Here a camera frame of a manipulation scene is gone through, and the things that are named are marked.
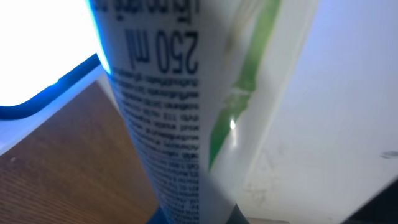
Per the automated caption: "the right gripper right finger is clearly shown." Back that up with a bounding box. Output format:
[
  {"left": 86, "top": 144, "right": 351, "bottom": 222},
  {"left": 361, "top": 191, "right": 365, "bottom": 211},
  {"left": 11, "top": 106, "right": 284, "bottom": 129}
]
[{"left": 226, "top": 204, "right": 249, "bottom": 224}]

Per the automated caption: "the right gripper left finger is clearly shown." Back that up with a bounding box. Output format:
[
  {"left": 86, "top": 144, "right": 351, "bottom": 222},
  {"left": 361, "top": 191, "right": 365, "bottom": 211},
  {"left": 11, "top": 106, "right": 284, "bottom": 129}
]
[{"left": 146, "top": 206, "right": 169, "bottom": 224}]

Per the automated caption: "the white green cosmetic tube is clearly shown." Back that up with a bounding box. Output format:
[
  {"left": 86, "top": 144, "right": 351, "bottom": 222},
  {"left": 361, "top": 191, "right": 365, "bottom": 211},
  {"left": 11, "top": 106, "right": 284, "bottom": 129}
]
[{"left": 89, "top": 0, "right": 318, "bottom": 223}]

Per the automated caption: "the white barcode scanner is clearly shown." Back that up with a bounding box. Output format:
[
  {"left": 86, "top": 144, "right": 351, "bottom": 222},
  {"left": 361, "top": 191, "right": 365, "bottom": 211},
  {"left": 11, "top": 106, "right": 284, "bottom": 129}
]
[{"left": 1, "top": 1, "right": 116, "bottom": 154}]

